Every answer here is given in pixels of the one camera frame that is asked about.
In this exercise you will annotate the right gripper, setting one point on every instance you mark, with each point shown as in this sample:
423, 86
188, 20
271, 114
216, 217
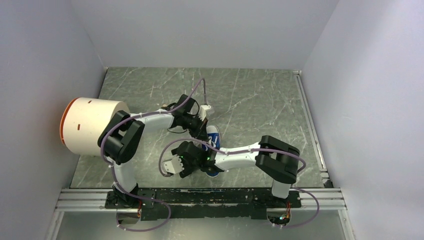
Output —
187, 170

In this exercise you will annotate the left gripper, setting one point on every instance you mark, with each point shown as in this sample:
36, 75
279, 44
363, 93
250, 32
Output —
200, 132

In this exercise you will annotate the blue canvas sneaker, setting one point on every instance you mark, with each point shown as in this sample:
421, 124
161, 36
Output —
214, 139

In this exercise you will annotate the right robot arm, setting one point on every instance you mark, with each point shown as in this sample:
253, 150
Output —
277, 159

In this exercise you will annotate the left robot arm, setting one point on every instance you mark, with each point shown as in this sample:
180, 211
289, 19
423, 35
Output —
120, 139

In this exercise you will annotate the white orange cylindrical bucket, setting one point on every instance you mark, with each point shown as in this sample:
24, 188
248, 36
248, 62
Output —
84, 120

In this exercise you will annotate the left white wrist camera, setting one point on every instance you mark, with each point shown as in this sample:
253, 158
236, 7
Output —
204, 111

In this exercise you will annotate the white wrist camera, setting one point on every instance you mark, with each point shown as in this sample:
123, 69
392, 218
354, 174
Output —
173, 165
204, 111

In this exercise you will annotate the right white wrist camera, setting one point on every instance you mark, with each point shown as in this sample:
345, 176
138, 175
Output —
173, 165

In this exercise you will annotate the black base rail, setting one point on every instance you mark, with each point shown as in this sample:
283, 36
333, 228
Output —
196, 203

